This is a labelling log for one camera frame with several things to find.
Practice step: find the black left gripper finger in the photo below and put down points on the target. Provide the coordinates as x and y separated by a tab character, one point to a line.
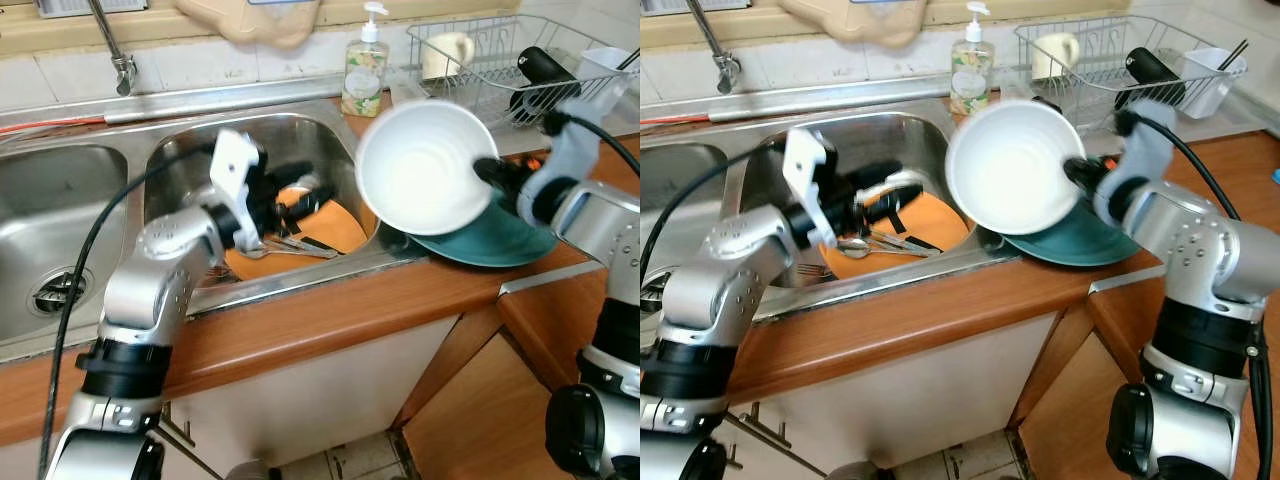
312	203
876	175
293	174
897	205

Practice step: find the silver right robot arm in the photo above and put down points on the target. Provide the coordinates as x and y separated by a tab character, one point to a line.
600	220
1190	240

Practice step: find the teal plate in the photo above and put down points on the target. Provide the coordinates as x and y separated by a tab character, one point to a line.
1070	245
490	245

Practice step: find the white bowl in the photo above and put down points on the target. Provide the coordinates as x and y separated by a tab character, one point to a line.
420	165
1010	165

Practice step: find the black bottle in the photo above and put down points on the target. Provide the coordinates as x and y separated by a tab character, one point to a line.
545	65
1155	70

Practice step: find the metal counter edge strip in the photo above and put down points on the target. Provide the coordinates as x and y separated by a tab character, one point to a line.
1112	280
540	280

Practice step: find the wooden cabinet door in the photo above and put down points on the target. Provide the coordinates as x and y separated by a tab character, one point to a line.
490	420
1075	420

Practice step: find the white utensil cup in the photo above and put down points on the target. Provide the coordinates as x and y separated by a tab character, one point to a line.
600	70
1210	85

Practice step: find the orange plate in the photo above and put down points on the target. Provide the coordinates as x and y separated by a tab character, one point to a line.
345	232
948	215

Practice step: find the dark chopstick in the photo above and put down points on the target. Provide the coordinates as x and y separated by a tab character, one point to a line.
1237	53
630	60

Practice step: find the silver spoon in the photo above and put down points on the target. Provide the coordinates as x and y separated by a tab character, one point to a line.
852	244
258	250

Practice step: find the soap pump bottle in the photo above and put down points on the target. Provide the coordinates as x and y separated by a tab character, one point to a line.
365	80
972	80

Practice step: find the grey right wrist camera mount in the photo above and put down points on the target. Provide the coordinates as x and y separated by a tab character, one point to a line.
1150	150
575	150

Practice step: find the grey ribbed tray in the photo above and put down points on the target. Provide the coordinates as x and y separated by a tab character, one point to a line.
65	7
670	6

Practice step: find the cream mug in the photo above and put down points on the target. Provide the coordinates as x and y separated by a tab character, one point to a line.
1053	57
445	57

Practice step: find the beige cutting board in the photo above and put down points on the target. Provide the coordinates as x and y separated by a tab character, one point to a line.
250	25
855	25

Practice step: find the white cabinet door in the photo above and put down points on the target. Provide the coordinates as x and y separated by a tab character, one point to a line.
310	400
900	410

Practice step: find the metal sink drain strainer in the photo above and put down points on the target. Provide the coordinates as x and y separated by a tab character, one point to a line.
650	292
58	292

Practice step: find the wooden window sill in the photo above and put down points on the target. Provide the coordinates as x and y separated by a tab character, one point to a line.
1030	8
420	8

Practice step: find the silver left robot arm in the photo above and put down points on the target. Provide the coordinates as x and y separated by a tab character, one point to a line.
730	290
150	290

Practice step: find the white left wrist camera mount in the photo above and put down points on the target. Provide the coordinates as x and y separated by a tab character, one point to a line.
805	160
235	160

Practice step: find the metal sink faucet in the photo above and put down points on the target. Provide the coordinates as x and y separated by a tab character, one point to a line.
124	72
728	70

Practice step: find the stainless steel double sink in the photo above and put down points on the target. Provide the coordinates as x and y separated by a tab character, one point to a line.
60	200
760	135

